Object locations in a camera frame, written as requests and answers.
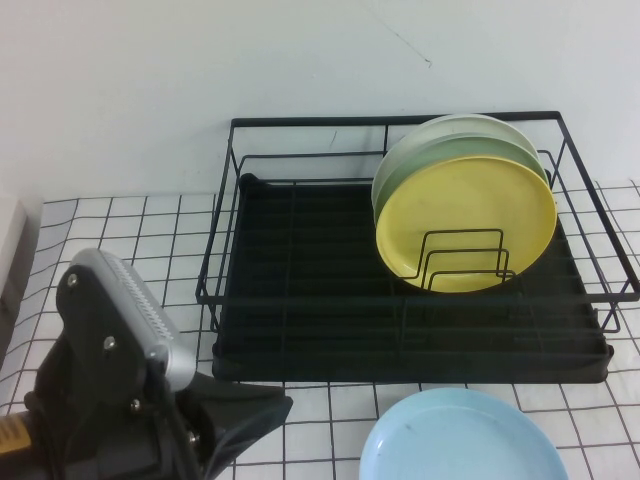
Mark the light blue plate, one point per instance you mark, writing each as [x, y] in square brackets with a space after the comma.
[450, 440]

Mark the pale white-green plate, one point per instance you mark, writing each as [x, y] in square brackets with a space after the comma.
[450, 124]

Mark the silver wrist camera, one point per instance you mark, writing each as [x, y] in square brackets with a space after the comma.
[140, 310]

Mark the white black-grid tablecloth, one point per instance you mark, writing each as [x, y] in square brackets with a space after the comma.
[125, 225]

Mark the black plastic drip tray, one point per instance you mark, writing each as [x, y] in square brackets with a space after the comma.
[310, 370]

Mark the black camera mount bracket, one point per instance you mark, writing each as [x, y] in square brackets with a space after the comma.
[90, 320]

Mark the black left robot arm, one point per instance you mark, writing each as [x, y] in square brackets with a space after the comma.
[12, 435]

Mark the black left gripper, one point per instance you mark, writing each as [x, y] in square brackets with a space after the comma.
[125, 440]

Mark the green plate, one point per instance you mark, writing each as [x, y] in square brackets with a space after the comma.
[450, 147]

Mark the white grey box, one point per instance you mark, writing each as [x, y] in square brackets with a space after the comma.
[12, 240]

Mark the yellow plate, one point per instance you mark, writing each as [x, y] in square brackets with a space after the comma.
[465, 200]

